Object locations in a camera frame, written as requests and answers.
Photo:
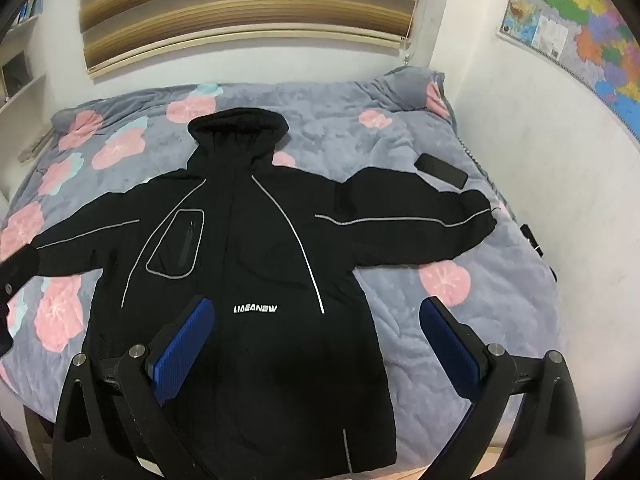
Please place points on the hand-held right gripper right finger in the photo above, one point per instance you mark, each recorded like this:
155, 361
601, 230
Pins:
450, 347

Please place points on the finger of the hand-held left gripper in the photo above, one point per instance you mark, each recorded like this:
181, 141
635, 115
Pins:
17, 272

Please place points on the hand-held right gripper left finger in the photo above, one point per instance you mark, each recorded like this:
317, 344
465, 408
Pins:
182, 347

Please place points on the black hooded jacket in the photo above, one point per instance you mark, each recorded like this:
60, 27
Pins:
260, 260

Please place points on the small black object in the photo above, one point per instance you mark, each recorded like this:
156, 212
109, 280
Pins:
531, 240

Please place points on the black phone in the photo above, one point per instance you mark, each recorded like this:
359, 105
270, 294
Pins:
442, 171

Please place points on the grey floral blanket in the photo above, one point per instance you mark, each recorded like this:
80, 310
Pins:
400, 130

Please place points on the brown striped window blind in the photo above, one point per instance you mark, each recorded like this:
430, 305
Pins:
250, 5

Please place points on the white wall shelf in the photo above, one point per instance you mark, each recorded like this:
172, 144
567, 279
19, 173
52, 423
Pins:
25, 87

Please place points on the colourful wall map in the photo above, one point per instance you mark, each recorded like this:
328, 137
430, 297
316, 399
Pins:
590, 10

